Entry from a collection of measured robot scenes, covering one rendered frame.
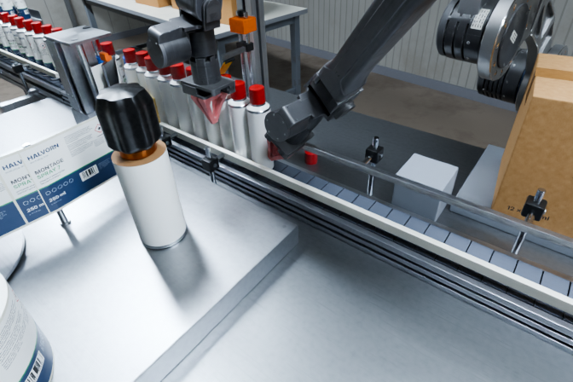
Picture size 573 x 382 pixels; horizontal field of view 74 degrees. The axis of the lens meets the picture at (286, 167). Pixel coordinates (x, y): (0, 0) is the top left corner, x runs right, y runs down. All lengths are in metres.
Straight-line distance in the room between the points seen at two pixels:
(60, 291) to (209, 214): 0.29
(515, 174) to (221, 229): 0.57
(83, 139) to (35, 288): 0.28
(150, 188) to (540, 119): 0.66
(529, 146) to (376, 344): 0.44
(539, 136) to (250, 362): 0.61
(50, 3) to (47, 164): 4.64
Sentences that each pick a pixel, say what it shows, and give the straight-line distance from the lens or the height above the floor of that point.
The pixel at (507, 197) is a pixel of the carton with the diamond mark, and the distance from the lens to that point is 0.86.
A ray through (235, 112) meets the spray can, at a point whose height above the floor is 1.02.
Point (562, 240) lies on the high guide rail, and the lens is 0.73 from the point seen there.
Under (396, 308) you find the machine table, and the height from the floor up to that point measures 0.83.
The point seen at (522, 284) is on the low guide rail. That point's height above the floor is 0.91.
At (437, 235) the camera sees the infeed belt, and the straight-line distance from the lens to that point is 0.77.
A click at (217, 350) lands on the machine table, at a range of 0.67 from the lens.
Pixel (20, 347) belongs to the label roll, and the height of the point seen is 0.97.
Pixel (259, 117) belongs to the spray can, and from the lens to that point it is 0.81.
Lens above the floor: 1.40
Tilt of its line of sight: 35 degrees down
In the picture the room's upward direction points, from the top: 3 degrees counter-clockwise
